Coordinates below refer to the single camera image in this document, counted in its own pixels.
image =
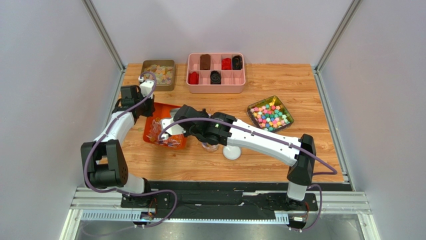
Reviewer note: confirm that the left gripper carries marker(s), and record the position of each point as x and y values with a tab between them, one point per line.
152	108

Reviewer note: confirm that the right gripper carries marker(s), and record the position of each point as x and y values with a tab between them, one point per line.
179	115

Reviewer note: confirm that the orange tray of lollipops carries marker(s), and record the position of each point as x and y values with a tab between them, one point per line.
153	128

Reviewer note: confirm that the bronze tin of gummy candies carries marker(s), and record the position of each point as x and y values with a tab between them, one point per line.
165	73

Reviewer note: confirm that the green tin of star candies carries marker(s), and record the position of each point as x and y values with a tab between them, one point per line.
270	114

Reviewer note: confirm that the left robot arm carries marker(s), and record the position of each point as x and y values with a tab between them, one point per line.
104	166

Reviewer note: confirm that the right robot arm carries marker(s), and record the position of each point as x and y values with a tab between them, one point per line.
298	153

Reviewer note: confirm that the clear glass jar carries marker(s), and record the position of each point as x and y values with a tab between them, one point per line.
209	147

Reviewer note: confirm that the white jar lid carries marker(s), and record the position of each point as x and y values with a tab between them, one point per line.
231	152

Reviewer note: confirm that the red candy lower compartment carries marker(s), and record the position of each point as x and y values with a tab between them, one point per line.
193	78

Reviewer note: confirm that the black candy lower compartment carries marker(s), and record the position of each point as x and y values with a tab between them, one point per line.
215	78

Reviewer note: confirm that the black candy compartment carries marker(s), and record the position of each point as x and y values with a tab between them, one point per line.
237	62
215	78

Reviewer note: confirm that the pink divided organizer box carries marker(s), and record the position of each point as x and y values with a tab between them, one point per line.
233	81

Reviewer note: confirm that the black candy upper compartment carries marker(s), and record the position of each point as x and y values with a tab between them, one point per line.
237	62

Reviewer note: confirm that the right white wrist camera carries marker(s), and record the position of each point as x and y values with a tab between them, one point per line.
170	128

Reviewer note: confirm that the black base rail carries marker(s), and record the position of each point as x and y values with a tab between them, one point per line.
216	200

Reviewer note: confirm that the left aluminium frame post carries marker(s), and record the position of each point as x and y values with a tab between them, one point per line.
96	18

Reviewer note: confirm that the aluminium frame post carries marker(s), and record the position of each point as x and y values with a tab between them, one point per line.
345	21
96	18

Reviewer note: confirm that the right aluminium frame post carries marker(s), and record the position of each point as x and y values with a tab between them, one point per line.
345	21

